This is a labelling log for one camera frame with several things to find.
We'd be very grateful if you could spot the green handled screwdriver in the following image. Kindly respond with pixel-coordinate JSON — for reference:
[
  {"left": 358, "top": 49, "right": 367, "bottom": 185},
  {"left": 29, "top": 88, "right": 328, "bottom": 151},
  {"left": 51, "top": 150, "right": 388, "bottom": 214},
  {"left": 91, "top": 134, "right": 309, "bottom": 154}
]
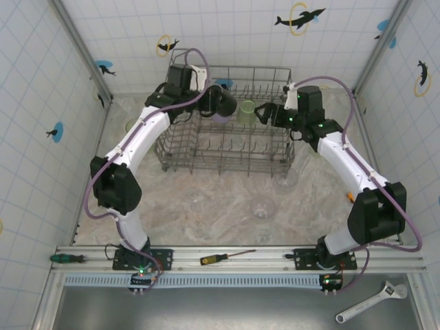
[{"left": 50, "top": 253, "right": 86, "bottom": 265}]

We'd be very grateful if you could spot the aluminium frame post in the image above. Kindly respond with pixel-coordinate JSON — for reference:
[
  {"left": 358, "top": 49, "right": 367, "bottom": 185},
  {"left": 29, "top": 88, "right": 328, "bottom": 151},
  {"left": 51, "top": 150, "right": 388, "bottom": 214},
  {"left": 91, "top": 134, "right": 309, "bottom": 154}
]
[
  {"left": 351, "top": 0, "right": 413, "bottom": 96},
  {"left": 50, "top": 0, "right": 115, "bottom": 101}
]

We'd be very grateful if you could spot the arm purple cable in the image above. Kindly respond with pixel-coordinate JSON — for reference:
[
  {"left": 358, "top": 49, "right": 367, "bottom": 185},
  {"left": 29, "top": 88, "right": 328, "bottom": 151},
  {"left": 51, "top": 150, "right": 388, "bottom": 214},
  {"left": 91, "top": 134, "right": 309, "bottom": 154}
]
[
  {"left": 84, "top": 47, "right": 210, "bottom": 293},
  {"left": 290, "top": 76, "right": 424, "bottom": 295}
]

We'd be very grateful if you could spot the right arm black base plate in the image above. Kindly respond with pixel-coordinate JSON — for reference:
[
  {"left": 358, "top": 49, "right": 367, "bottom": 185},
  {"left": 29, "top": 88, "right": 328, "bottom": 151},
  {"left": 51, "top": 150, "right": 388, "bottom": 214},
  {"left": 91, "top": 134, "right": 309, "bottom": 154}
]
[{"left": 293, "top": 247, "right": 359, "bottom": 272}]

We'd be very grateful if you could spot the grey wire dish rack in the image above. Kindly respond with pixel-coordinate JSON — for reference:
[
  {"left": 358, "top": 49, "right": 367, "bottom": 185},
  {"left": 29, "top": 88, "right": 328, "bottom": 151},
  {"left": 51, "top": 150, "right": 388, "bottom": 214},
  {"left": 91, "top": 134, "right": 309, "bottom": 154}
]
[{"left": 154, "top": 47, "right": 297, "bottom": 179}]

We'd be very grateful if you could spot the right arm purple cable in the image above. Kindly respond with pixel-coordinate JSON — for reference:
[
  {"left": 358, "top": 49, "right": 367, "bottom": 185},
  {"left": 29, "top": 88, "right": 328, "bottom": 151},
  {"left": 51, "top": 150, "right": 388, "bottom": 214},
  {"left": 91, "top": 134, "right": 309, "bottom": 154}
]
[{"left": 290, "top": 76, "right": 424, "bottom": 295}]

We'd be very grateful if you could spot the yellow black screwdriver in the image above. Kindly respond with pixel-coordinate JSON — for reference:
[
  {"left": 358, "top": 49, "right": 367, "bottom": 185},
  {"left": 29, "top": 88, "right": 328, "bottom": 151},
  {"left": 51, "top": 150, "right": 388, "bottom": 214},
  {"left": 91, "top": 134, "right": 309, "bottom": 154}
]
[{"left": 200, "top": 248, "right": 257, "bottom": 266}]

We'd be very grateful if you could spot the black animal sticker yellow ring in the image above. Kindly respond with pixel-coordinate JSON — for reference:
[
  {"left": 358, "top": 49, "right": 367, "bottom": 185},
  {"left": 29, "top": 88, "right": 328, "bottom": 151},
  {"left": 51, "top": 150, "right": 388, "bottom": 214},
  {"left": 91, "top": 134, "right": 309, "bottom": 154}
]
[{"left": 91, "top": 85, "right": 106, "bottom": 110}]

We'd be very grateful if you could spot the steel tray sheet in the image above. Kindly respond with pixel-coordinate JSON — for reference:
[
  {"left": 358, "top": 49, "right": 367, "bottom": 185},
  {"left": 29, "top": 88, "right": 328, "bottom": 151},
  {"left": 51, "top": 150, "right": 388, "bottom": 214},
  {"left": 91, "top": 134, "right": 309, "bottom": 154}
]
[{"left": 51, "top": 287, "right": 426, "bottom": 330}]

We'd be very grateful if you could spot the dolphin sticker with yellow ring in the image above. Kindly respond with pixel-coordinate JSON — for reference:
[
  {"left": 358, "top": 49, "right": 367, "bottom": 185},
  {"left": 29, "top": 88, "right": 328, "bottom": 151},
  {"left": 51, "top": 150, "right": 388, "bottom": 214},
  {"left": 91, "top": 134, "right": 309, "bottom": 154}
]
[{"left": 274, "top": 2, "right": 327, "bottom": 37}]

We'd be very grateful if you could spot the aluminium side rail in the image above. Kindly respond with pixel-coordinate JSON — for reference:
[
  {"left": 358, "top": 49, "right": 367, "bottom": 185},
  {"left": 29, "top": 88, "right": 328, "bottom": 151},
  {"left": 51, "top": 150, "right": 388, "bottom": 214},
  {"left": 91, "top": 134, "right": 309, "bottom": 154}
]
[
  {"left": 69, "top": 98, "right": 115, "bottom": 245},
  {"left": 351, "top": 92, "right": 404, "bottom": 245}
]

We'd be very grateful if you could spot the shark sticker on blue patch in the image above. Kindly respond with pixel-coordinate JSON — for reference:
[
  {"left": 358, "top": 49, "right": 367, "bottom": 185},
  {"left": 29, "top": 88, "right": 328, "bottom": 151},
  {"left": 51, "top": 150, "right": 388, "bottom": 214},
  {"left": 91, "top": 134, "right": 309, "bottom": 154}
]
[{"left": 94, "top": 59, "right": 118, "bottom": 77}]

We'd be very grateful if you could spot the silver adjustable wrench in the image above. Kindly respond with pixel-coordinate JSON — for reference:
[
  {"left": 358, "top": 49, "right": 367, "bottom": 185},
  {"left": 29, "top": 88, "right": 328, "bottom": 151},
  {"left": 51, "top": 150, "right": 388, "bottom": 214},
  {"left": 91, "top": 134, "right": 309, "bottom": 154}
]
[{"left": 335, "top": 280, "right": 408, "bottom": 325}]

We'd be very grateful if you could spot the seal sticker with yellow ring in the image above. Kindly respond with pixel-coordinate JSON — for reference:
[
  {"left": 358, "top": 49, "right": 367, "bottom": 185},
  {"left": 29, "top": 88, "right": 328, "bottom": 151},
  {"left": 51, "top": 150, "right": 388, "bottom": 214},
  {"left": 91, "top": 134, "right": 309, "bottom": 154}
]
[{"left": 156, "top": 33, "right": 181, "bottom": 57}]

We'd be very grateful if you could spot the aluminium mounting rail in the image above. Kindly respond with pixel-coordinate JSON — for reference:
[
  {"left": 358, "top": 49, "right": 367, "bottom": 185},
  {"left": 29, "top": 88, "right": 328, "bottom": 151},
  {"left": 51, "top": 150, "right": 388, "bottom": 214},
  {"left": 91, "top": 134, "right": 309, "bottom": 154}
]
[{"left": 51, "top": 244, "right": 427, "bottom": 275}]

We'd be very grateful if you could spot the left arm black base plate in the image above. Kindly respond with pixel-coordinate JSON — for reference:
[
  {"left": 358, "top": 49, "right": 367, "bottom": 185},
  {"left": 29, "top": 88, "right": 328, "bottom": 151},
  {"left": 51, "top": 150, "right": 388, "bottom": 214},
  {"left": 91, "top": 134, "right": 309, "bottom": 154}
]
[{"left": 112, "top": 247, "right": 175, "bottom": 272}]

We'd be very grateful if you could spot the clear plastic cup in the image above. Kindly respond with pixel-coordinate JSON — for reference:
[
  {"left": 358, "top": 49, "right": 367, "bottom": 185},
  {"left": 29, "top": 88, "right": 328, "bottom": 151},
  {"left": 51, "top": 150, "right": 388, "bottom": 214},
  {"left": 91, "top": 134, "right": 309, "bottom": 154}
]
[
  {"left": 274, "top": 168, "right": 299, "bottom": 189},
  {"left": 250, "top": 195, "right": 276, "bottom": 220}
]

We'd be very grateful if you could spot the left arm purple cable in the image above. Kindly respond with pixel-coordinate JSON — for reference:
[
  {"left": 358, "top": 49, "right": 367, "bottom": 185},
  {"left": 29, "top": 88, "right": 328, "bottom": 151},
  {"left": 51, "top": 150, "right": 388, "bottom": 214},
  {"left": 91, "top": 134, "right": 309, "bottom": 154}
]
[{"left": 84, "top": 47, "right": 210, "bottom": 293}]

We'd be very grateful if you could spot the blue patch wall sticker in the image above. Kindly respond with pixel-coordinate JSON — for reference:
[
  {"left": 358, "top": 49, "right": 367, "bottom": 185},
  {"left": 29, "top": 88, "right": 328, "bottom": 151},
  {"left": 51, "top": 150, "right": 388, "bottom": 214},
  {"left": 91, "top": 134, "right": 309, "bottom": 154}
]
[{"left": 373, "top": 19, "right": 391, "bottom": 40}]

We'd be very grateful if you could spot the aluminium frame beam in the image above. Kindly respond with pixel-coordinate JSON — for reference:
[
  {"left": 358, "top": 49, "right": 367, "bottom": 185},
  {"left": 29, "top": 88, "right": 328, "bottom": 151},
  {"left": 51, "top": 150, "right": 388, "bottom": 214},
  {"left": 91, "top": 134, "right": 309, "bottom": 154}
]
[
  {"left": 410, "top": 271, "right": 440, "bottom": 330},
  {"left": 32, "top": 271, "right": 68, "bottom": 330}
]

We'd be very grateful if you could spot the slotted cable duct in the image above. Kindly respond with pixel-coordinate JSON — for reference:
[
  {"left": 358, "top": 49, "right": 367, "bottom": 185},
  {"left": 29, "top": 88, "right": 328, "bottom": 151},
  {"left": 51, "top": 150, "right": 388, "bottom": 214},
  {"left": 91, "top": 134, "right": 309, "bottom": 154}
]
[{"left": 63, "top": 274, "right": 326, "bottom": 289}]

